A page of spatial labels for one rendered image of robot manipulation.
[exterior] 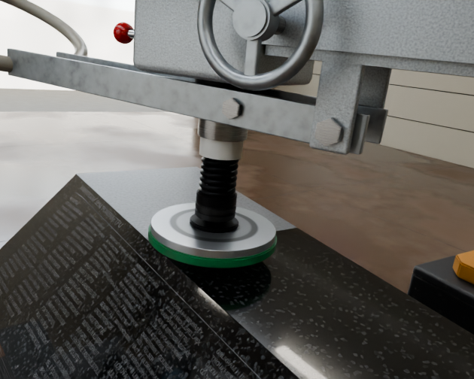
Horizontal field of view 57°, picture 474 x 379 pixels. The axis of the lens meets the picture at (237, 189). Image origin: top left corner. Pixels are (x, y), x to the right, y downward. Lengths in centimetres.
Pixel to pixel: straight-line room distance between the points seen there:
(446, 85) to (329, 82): 676
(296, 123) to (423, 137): 685
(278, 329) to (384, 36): 38
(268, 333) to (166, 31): 42
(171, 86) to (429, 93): 682
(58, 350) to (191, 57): 53
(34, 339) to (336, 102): 66
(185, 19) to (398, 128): 710
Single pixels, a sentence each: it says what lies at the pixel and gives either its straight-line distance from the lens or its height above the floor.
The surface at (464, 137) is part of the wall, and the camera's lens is 714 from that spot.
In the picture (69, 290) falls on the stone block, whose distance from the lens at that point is 90.
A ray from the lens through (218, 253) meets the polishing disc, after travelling 65.
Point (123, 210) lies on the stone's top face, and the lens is 95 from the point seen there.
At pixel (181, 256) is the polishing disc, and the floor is 91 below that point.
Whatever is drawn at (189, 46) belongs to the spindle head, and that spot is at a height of 121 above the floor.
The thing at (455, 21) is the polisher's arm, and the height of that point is 126.
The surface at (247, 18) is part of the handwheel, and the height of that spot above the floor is 124.
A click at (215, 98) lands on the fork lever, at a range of 64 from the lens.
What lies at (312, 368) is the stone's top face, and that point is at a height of 87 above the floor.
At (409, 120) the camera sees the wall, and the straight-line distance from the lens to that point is 752.
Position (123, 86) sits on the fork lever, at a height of 114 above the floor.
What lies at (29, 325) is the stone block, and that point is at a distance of 94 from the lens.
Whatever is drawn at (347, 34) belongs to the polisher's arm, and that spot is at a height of 124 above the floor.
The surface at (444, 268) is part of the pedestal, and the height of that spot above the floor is 74.
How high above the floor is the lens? 121
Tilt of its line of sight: 17 degrees down
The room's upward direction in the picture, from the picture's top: 6 degrees clockwise
